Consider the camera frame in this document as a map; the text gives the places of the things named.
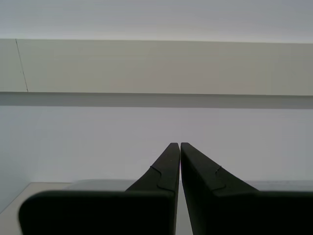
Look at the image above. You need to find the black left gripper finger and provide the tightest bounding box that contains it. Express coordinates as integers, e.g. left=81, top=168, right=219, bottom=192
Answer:
left=18, top=142, right=181, bottom=235
left=180, top=141, right=313, bottom=235

